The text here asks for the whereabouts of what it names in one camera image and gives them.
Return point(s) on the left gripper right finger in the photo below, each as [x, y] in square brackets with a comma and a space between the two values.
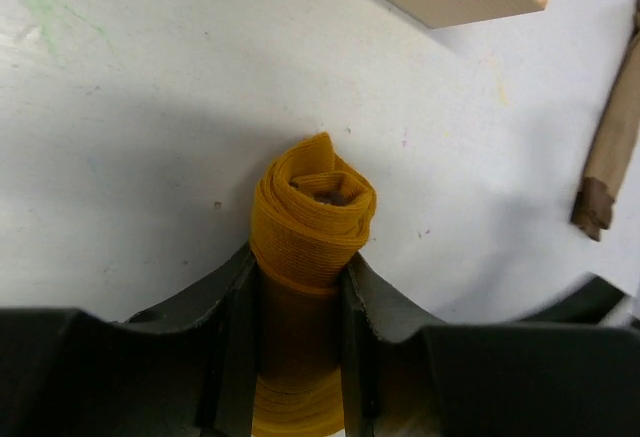
[407, 373]

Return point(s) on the brown sock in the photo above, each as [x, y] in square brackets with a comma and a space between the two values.
[612, 147]

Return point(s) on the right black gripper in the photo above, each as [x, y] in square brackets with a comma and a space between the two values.
[587, 304]

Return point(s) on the mustard yellow sock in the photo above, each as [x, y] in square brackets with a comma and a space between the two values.
[311, 214]

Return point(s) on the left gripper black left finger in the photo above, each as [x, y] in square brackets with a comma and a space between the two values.
[183, 367]

